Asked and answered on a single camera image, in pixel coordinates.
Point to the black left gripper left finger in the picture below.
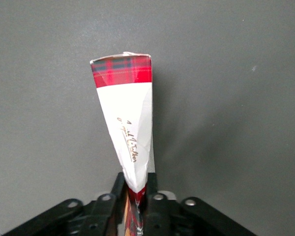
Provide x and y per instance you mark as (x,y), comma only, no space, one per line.
(93,216)

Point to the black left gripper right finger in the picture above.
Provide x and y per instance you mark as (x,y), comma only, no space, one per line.
(177,218)

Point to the dark gray table mat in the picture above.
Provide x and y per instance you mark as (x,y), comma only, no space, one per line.
(39,73)

